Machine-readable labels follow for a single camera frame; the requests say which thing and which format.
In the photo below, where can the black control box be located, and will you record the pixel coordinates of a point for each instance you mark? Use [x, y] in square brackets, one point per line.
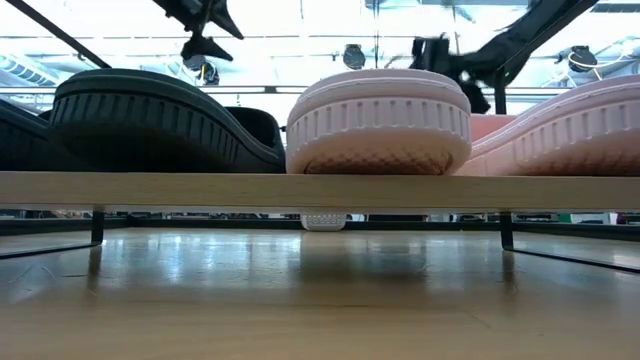
[397, 218]

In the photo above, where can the pink slide sandal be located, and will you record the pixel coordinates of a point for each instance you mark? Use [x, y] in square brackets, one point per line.
[565, 140]
[380, 125]

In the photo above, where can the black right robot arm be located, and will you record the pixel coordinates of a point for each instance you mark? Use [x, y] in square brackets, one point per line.
[515, 42]

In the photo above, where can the wooden shelf with black frame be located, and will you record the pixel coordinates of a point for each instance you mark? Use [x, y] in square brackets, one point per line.
[320, 192]

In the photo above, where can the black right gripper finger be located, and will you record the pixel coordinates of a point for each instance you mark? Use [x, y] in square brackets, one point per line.
[477, 97]

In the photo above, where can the black slide sandal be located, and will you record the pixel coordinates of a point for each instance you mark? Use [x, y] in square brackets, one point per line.
[140, 125]
[22, 140]

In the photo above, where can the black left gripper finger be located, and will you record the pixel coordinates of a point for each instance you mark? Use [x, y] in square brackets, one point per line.
[227, 22]
[202, 47]

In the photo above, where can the green plant in white pot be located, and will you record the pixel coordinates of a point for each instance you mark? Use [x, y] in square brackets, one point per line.
[323, 222]

